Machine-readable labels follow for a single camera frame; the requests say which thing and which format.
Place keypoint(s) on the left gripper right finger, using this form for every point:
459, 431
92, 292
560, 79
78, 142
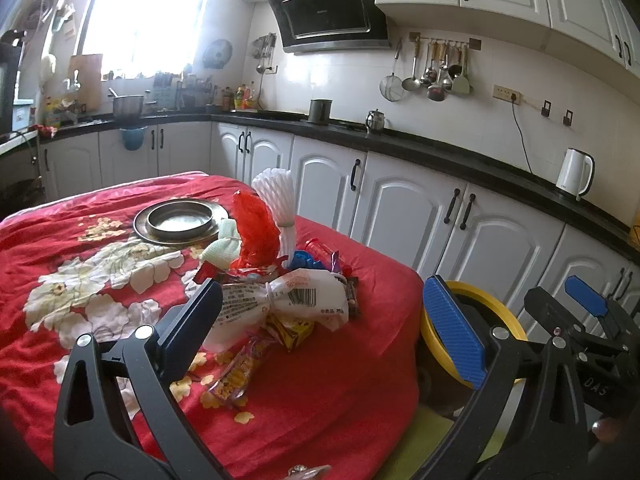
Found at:
548, 438

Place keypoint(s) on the red floral tablecloth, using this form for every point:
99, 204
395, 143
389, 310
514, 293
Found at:
341, 398

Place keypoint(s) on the yellow rimmed trash bin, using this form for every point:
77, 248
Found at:
480, 300

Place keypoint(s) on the small metal teapot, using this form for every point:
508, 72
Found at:
375, 121

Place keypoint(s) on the white plastic bag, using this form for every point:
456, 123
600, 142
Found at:
300, 295

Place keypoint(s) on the black range hood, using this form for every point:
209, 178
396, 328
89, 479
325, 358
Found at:
330, 25

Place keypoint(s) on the green foam net bundle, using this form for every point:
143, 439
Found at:
221, 252

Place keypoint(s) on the black microwave oven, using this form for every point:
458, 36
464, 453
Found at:
11, 48

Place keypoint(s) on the black countertop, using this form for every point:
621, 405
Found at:
448, 158

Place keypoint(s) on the hanging metal ladle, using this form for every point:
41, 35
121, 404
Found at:
412, 82

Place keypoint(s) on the purple snack wrapper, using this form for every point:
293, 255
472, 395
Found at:
335, 263

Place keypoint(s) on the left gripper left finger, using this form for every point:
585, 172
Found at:
93, 435

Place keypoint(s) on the wooden cutting board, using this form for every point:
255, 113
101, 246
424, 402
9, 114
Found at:
86, 69

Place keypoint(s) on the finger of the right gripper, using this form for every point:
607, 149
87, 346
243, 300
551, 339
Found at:
587, 297

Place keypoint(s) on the right hand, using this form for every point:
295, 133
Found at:
607, 430

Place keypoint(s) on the white upper cabinets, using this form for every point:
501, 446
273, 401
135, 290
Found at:
597, 36

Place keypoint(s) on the brown energy bar wrapper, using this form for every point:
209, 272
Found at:
352, 297

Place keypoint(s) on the black cylindrical canister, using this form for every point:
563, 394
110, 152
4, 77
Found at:
319, 112

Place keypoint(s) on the large metal plate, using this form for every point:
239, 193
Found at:
139, 226

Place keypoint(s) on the yellow snack packet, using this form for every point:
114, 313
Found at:
288, 332

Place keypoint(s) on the purple yellow snack bag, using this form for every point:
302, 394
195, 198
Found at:
234, 380

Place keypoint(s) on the white electric kettle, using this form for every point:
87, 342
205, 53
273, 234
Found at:
577, 173

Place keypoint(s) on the white cabinets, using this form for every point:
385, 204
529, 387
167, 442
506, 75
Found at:
597, 36
421, 217

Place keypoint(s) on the red plastic bottle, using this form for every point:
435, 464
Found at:
320, 252

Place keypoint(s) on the round wall fan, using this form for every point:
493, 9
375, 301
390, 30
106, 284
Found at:
217, 54

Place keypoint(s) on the blue hanging basin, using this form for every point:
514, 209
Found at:
132, 138

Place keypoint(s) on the white lower cabinets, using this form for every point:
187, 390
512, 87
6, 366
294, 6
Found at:
421, 217

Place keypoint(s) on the hanging mesh strainer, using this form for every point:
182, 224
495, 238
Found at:
391, 85

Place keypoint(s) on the steel cooking pot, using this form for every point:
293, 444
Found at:
127, 107

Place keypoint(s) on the hanging white spatula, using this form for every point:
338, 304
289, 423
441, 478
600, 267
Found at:
460, 82

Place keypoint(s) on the blue glove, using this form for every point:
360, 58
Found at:
304, 260

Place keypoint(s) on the wall power socket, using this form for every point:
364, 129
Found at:
506, 94

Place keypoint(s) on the metal bowl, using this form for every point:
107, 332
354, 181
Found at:
179, 220

